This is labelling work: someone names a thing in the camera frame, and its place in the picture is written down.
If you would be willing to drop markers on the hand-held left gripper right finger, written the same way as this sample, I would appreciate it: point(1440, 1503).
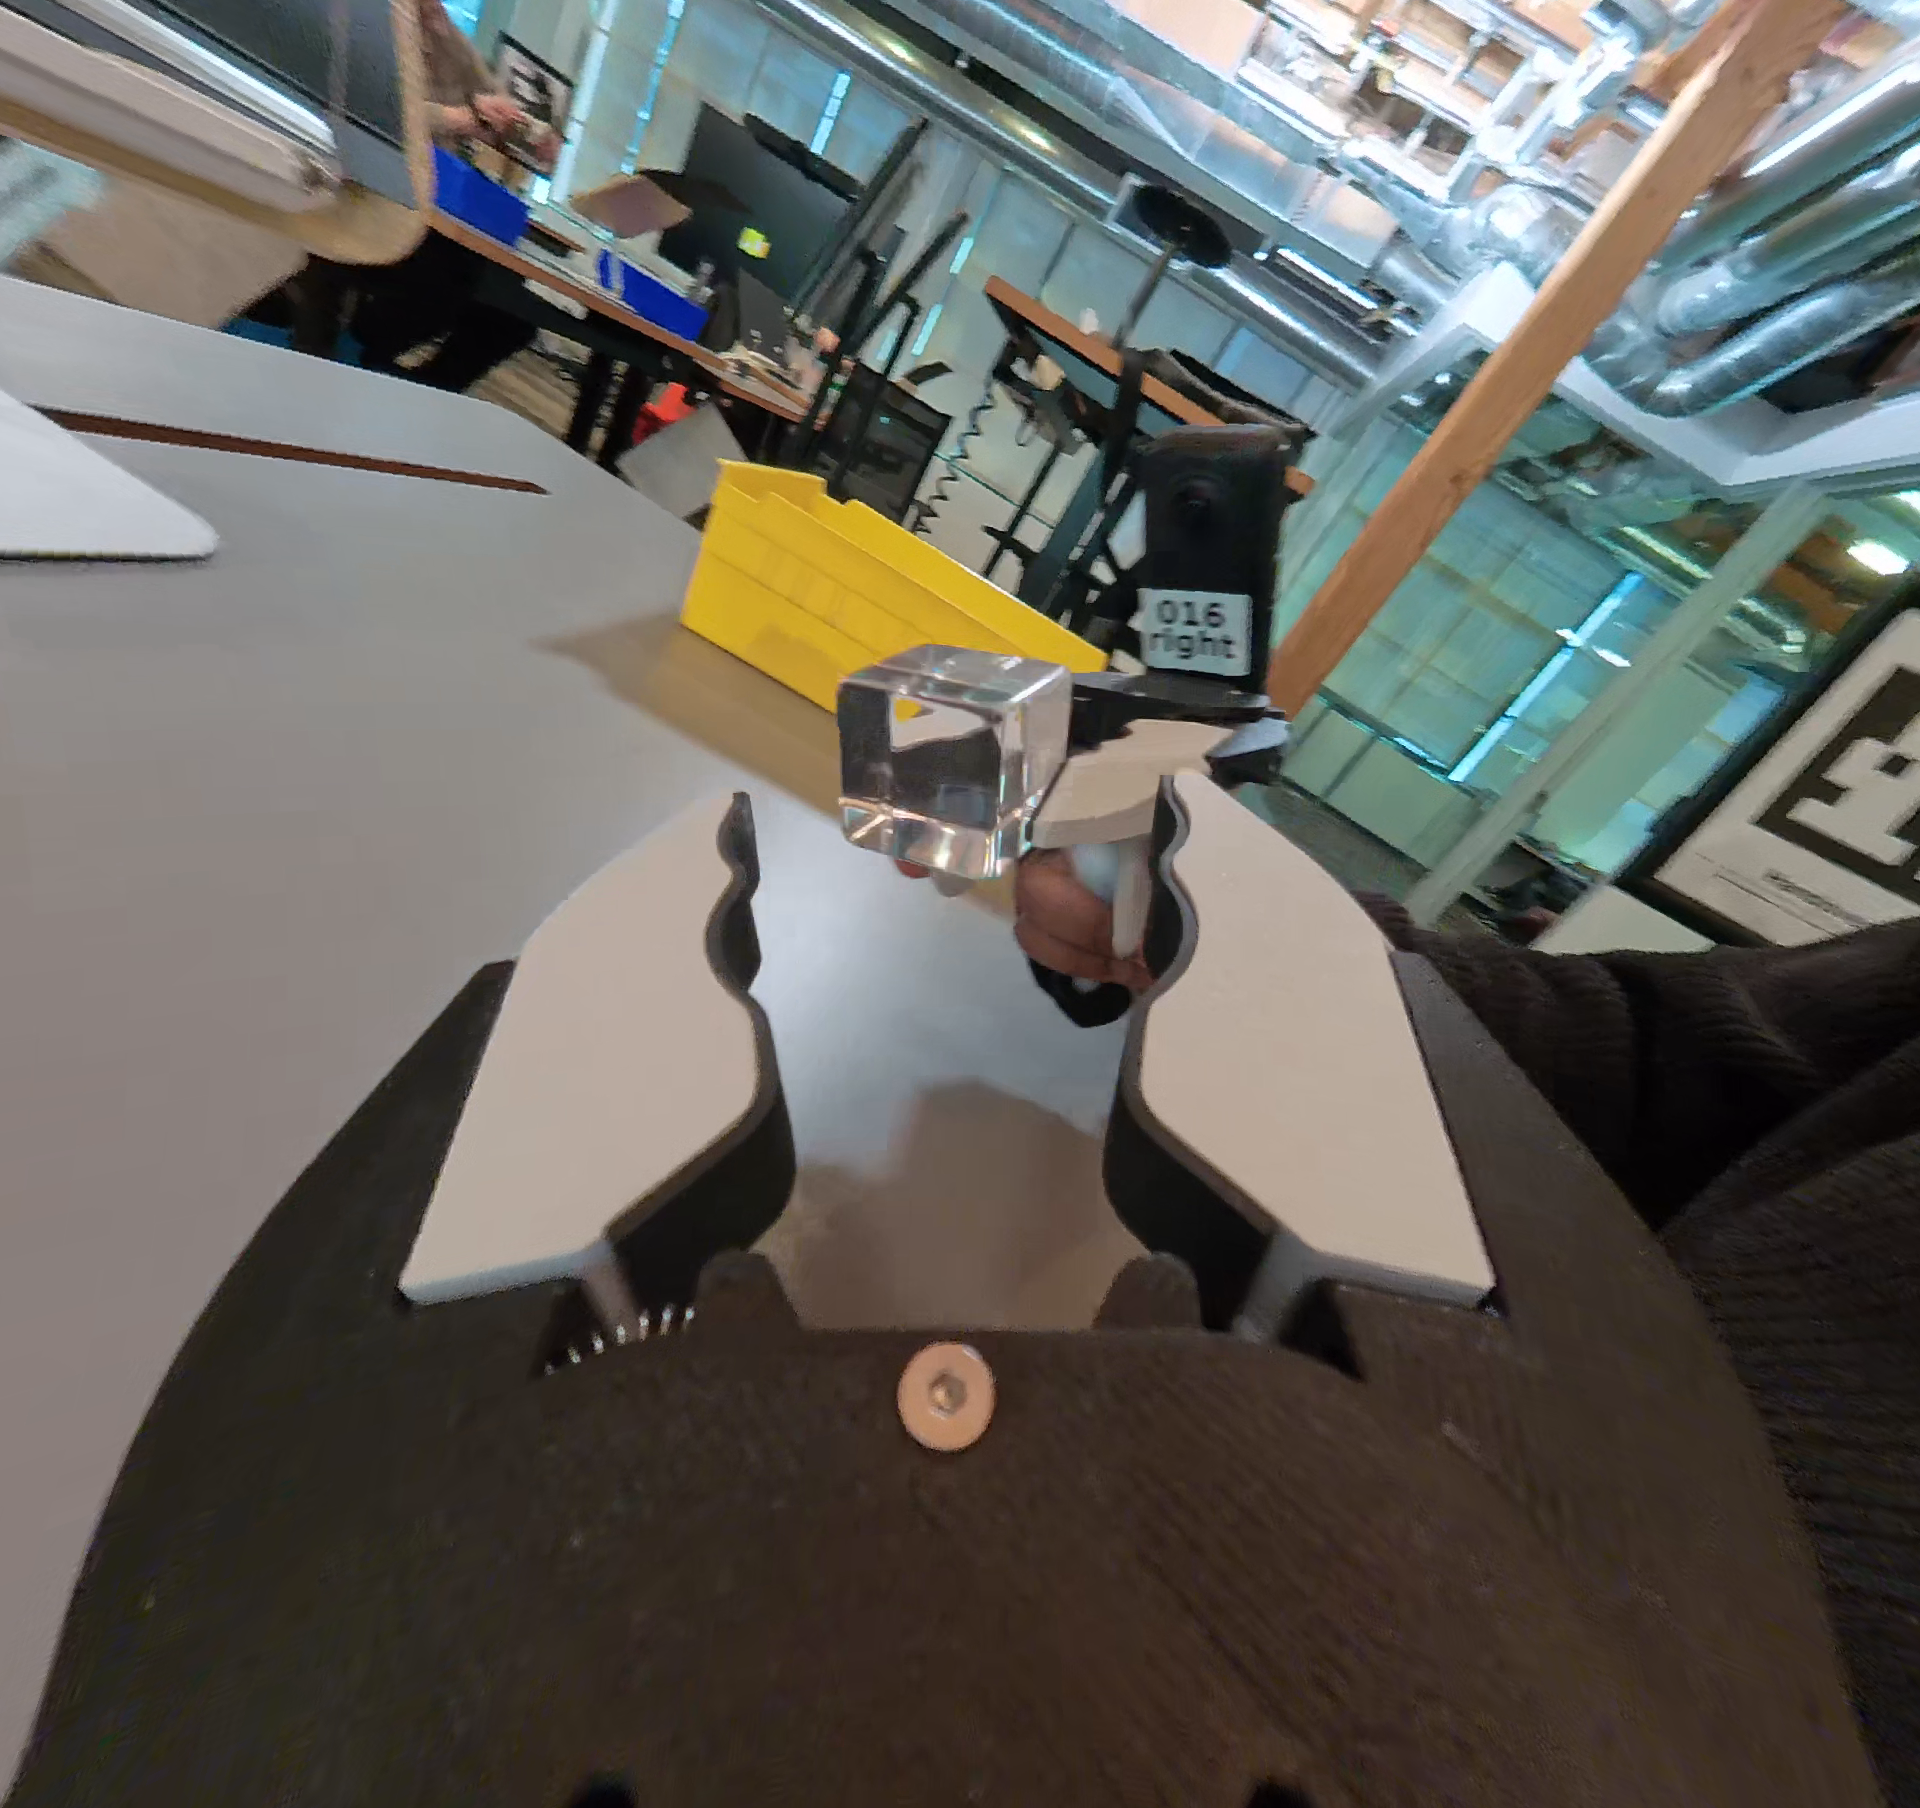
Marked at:
point(1306, 1071)

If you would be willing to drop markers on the printed sign board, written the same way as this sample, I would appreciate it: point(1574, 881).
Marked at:
point(1817, 790)

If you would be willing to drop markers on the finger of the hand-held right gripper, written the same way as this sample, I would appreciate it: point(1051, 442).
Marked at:
point(1119, 790)

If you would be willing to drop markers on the yellow plastic bin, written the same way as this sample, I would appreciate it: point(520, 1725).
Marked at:
point(812, 566)

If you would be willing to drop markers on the black folded easel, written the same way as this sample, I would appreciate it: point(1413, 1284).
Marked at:
point(884, 241)

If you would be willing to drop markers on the framed wall picture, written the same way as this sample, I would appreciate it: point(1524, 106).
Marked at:
point(529, 84)

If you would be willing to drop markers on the brown cardboard piece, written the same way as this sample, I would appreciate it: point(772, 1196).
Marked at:
point(629, 204)

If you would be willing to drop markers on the wooden backing board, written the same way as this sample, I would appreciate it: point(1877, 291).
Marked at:
point(359, 224)

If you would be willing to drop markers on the wooden post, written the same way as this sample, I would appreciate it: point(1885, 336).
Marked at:
point(1558, 336)

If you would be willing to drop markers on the black round pole stand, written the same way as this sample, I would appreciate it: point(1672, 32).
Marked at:
point(1176, 222)

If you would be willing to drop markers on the blue plastic bin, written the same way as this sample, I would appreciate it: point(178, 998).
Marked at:
point(478, 194)
point(660, 296)

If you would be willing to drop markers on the person's right hand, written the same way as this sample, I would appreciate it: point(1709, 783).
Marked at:
point(1066, 913)

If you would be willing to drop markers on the black computer monitor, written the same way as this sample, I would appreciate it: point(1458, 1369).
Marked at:
point(784, 186)

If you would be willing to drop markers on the person's dark knit sweater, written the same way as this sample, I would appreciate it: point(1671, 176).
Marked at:
point(1830, 1389)

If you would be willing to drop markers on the wooden background desk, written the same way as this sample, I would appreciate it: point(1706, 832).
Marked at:
point(1082, 336)

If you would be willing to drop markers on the wooden work desk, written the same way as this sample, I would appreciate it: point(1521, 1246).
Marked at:
point(629, 325)

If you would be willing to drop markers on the silver air duct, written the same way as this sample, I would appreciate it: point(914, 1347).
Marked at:
point(1169, 98)

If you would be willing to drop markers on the black mesh office chair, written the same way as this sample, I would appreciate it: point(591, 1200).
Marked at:
point(884, 442)

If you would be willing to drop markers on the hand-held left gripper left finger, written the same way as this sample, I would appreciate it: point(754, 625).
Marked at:
point(601, 1071)

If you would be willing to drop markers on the clear acrylic cube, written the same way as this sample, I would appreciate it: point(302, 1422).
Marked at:
point(953, 757)

